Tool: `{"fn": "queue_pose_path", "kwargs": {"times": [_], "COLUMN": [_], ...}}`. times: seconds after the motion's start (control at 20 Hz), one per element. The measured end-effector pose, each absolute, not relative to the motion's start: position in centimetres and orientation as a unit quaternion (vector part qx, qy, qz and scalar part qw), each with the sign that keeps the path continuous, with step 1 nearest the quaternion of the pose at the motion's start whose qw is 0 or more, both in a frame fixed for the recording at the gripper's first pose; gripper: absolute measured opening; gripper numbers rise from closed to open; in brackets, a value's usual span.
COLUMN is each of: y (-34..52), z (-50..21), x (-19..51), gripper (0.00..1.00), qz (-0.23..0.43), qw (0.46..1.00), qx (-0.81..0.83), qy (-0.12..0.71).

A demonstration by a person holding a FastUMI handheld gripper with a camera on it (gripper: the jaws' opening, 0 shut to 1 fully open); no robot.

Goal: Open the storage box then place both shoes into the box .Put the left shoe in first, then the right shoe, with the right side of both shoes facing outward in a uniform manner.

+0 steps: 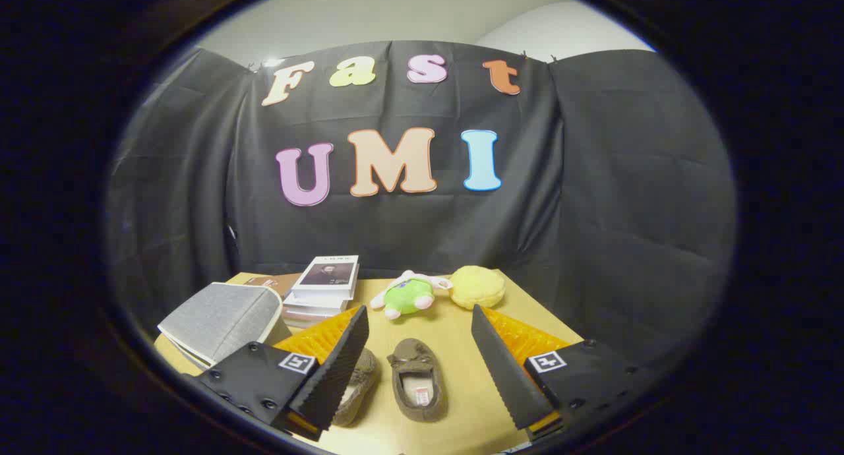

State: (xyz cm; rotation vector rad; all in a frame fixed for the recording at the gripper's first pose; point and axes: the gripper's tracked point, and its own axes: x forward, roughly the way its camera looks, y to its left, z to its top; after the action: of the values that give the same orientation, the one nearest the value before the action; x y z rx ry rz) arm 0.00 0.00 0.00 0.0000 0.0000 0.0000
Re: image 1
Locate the pinkish beige book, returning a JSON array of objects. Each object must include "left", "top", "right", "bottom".
[{"left": 282, "top": 307, "right": 350, "bottom": 329}]

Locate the green and pink plush toy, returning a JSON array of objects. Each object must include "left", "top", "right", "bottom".
[{"left": 370, "top": 270, "right": 454, "bottom": 320}]

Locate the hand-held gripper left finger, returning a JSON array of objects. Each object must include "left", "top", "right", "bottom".
[{"left": 187, "top": 305, "right": 371, "bottom": 442}]

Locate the white book with portrait cover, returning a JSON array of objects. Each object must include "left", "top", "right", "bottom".
[{"left": 290, "top": 255, "right": 360, "bottom": 303}]

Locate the plain white book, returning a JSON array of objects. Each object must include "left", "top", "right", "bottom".
[{"left": 284, "top": 291, "right": 357, "bottom": 313}]

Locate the grey fabric storage box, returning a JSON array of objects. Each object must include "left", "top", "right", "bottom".
[{"left": 157, "top": 282, "right": 293, "bottom": 370}]

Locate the yellow round plush toy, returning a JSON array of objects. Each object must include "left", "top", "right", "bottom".
[{"left": 449, "top": 265, "right": 507, "bottom": 311}]

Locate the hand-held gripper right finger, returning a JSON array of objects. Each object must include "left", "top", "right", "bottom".
[{"left": 471, "top": 304, "right": 660, "bottom": 442}]

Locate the brown cover book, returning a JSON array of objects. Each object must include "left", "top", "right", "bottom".
[{"left": 243, "top": 272, "right": 304, "bottom": 299}]

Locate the brown fuzzy slipper shoe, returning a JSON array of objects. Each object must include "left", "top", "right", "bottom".
[
  {"left": 386, "top": 338, "right": 448, "bottom": 423},
  {"left": 332, "top": 348, "right": 380, "bottom": 428}
]

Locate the black backdrop cloth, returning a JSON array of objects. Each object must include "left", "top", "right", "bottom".
[{"left": 105, "top": 41, "right": 736, "bottom": 370}]

